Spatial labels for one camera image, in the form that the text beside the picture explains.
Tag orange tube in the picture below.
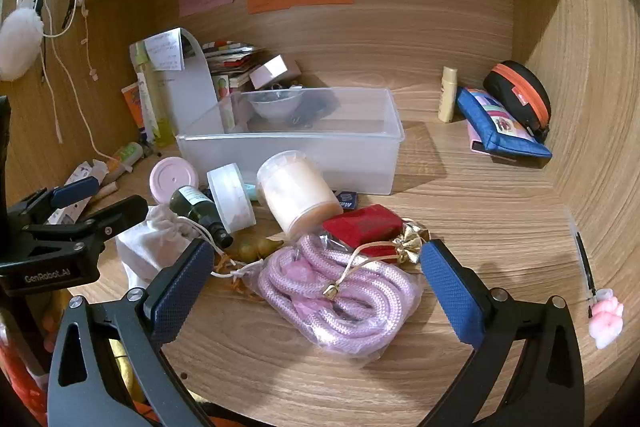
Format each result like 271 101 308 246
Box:
121 83 146 130

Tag white carton packet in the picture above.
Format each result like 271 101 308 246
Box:
44 159 110 226

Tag white round jar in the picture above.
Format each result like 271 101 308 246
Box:
206 162 257 234

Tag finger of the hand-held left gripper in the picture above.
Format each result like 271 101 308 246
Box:
9 177 101 227
80 194 150 244

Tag white hanging cord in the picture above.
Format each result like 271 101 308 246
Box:
42 0 118 162

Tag green white tube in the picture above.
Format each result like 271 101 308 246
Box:
106 142 146 174

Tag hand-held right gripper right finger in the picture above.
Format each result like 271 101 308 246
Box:
417 239 586 427

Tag yellow green tube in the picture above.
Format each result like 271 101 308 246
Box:
131 43 177 146

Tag dark cloth item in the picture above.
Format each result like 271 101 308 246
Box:
290 88 341 128

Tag stack of booklets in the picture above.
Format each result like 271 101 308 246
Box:
201 39 266 90

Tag person's orange jacket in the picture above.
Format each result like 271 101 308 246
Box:
0 297 66 427

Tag small white box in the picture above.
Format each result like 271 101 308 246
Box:
248 55 302 90

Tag brown figurine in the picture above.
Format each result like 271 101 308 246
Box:
227 237 286 264

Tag cream tube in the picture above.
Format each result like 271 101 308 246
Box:
437 66 459 124

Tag dark green glass bottle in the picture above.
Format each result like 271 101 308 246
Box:
169 185 235 249

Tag small blue box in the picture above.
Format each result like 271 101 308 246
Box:
332 189 361 212

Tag orange brown cord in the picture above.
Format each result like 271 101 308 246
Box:
214 256 266 303

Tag clear plastic storage bin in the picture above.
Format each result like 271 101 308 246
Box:
175 87 406 196

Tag pink rope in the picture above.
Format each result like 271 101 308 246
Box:
247 232 425 359

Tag blue zip pouch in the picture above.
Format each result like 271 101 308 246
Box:
455 87 553 159

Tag black orange zip case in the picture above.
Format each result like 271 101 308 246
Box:
482 60 552 142

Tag wooden desktop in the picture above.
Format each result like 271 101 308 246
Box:
70 117 601 427

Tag red pouch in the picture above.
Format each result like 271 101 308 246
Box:
321 204 405 254

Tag yellow cloth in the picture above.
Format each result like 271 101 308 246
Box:
107 337 146 403

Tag white drawstring cloth bag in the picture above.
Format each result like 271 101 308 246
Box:
115 205 203 293

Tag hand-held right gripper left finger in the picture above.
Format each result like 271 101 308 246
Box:
47 238 216 427

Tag cream jar with clear lid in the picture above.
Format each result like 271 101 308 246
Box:
256 150 344 235

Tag pink round lid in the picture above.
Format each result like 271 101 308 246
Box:
149 156 200 204

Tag white fluffy pompom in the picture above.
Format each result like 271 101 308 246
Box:
0 7 42 82

